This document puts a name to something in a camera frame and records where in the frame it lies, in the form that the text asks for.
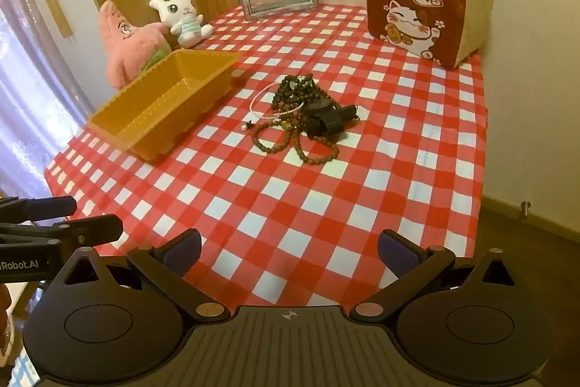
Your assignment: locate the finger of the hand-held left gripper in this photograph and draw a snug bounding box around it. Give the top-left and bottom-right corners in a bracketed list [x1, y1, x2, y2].
[0, 195, 78, 223]
[0, 214, 124, 248]

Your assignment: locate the white bunny plush toy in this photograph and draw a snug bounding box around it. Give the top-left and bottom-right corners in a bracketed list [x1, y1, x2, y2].
[149, 0, 214, 50]

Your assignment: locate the black wristband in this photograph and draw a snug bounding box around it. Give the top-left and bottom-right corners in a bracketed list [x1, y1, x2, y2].
[301, 99, 361, 138]

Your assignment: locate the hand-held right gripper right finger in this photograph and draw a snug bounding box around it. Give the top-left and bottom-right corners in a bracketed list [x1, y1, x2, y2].
[352, 229, 529, 322]

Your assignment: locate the person's left hand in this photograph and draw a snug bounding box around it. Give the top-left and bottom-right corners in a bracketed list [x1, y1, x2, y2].
[0, 284, 13, 326]

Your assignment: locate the brown cat print cushion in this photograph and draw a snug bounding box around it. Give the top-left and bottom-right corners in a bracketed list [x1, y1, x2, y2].
[361, 0, 497, 70]

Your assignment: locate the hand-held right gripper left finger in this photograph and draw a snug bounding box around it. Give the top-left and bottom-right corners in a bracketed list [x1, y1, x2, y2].
[54, 229, 230, 322]

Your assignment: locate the pink starfish plush toy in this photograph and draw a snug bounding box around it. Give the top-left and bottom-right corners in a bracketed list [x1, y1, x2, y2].
[99, 0, 173, 91]

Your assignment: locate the red white checkered tablecloth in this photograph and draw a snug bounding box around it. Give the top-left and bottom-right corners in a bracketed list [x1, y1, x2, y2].
[44, 4, 490, 308]

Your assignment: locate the brown bead bracelet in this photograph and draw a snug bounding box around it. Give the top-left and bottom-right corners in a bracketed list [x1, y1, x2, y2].
[290, 126, 340, 165]
[251, 117, 300, 154]

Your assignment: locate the yellow plastic tray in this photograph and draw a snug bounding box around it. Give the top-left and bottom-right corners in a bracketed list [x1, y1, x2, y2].
[86, 48, 241, 162]

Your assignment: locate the wooden wall handle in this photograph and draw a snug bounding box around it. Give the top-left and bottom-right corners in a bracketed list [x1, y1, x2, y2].
[44, 0, 74, 38]

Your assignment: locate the sheer lilac curtain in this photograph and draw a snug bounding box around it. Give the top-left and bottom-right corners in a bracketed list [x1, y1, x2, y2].
[0, 0, 91, 206]

